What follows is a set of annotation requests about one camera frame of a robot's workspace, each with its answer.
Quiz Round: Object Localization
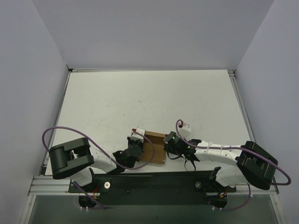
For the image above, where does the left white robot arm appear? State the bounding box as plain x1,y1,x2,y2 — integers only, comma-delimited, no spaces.
49,137,144,192

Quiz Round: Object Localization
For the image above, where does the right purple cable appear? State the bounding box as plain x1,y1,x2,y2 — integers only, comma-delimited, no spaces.
175,119,292,212

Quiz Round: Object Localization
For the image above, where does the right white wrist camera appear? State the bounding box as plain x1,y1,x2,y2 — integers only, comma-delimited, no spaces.
178,121,192,139

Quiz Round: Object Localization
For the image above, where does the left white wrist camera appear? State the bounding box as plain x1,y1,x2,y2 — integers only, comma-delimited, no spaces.
130,128,145,141

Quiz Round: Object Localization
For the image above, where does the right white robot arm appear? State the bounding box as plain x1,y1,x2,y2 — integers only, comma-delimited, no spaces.
164,132,278,190

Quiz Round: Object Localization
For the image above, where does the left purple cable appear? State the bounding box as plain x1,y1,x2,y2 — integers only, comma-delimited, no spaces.
42,126,156,210

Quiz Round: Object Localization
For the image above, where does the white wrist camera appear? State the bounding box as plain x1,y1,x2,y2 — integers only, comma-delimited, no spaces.
130,128,145,141
178,121,192,139

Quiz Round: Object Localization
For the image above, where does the purple cable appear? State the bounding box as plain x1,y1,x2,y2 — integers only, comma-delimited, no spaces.
175,119,292,212
42,126,156,210

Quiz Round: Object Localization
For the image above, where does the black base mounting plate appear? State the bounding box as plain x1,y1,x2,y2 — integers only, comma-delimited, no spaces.
67,170,236,207

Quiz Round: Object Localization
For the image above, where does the aluminium frame rail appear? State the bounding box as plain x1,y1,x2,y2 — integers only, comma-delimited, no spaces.
28,69,280,196

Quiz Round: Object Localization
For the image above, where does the brown cardboard box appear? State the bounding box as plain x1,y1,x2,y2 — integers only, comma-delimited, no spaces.
140,130,168,165

